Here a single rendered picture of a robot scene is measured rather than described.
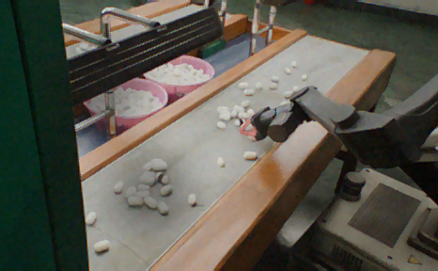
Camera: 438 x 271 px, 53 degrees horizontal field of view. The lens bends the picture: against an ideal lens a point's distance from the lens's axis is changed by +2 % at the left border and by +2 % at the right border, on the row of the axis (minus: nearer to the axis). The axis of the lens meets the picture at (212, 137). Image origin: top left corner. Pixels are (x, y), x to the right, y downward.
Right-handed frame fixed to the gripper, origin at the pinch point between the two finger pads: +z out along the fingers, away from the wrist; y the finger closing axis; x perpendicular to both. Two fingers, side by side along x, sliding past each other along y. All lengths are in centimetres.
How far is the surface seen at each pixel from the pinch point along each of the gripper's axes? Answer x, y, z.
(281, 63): -8, -60, 12
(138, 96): -23.8, 0.2, 32.0
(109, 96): -26.8, 26.8, 12.4
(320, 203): 66, -78, 38
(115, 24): -57, -41, 68
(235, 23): -34, -87, 40
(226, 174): 5.4, 18.6, -3.3
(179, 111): -13.6, 3.4, 15.7
